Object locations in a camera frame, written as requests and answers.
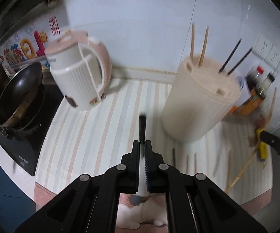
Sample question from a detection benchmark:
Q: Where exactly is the cream utensil holder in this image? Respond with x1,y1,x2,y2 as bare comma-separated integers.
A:
161,55,241,143

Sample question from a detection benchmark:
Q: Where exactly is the black chopstick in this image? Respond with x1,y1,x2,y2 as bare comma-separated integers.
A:
218,38,242,74
130,112,147,206
226,47,253,76

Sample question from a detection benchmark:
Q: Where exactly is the black frying pan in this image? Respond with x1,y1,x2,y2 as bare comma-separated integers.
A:
0,62,42,134

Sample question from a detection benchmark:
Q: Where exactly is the thin bamboo chopstick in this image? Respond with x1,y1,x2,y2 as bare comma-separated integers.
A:
225,87,277,194

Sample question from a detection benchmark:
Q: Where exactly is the colourful wall sticker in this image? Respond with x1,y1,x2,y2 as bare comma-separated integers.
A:
0,15,61,76

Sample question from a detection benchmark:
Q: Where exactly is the orange labelled sauce bottle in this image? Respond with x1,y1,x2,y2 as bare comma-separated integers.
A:
228,65,264,115

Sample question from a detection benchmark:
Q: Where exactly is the blue cabinet front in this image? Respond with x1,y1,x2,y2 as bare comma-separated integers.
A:
0,167,36,232

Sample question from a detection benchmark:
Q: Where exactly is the cat shaped knitted coaster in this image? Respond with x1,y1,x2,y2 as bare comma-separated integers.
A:
116,194,168,229

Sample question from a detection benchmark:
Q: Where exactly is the dark capped seasoning bottle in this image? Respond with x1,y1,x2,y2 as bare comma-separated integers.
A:
255,73,275,99

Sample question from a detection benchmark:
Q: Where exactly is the striped table mat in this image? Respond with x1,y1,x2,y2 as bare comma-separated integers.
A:
33,79,272,209

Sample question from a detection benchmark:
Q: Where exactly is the dark brown chopstick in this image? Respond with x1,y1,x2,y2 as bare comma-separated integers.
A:
172,148,176,168

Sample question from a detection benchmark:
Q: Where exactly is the black induction cooktop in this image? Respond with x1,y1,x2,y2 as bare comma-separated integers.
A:
0,84,63,176

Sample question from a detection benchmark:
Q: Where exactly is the black chopstick in holder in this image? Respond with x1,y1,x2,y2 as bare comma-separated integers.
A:
218,38,242,74
226,47,253,76

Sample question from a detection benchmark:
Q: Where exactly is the wooden chopstick in holder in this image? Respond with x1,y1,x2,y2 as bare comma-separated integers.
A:
189,22,195,61
198,26,209,68

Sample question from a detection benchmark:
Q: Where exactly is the white wall power socket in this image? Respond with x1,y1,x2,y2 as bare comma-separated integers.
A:
252,34,280,71

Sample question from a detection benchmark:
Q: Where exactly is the pink white electric kettle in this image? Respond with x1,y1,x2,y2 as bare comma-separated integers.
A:
45,30,112,111

